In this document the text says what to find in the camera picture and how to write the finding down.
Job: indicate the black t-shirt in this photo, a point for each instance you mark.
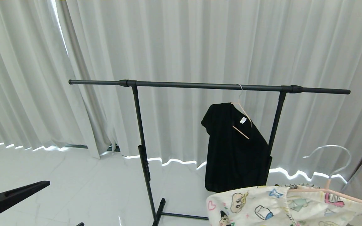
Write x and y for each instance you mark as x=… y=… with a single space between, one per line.
x=231 y=163

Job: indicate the pink clothes hanger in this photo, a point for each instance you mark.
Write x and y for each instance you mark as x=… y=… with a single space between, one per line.
x=327 y=185
x=240 y=132

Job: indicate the cream printed garment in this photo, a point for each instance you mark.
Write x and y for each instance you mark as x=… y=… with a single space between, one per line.
x=262 y=207

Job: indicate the white laundry basket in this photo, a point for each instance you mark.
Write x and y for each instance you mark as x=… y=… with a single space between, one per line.
x=291 y=185

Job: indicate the black clothes rack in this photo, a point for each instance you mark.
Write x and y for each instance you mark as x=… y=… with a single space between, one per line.
x=184 y=85

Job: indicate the white curtain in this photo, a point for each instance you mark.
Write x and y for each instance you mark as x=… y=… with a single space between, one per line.
x=184 y=40
x=17 y=78

